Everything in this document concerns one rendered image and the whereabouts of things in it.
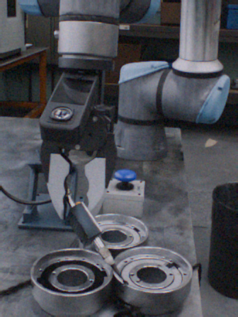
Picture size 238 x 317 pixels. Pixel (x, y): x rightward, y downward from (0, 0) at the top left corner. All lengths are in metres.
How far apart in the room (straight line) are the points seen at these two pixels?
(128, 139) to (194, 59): 0.25
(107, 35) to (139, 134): 0.54
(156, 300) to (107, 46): 0.31
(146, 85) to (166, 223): 0.38
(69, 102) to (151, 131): 0.58
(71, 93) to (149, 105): 0.53
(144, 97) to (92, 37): 0.51
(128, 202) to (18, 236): 0.20
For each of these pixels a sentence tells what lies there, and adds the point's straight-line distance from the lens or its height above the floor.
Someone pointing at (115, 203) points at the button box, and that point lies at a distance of 0.76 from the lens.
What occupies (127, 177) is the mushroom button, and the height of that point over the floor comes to 0.87.
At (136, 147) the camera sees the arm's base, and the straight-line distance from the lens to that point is 1.04.
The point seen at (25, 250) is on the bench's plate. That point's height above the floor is 0.80.
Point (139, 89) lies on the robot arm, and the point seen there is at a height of 0.97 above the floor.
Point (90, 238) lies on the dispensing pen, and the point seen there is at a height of 0.88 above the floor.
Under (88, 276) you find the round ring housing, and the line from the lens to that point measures 0.57.
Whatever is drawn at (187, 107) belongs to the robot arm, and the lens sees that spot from 0.98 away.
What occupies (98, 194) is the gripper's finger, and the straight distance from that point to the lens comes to 0.55.
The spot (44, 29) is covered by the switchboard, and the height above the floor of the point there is 0.91.
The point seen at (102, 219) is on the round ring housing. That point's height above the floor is 0.83.
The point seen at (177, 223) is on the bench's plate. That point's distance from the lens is 0.77.
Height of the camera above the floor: 1.16
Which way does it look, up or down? 20 degrees down
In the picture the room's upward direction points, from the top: 3 degrees clockwise
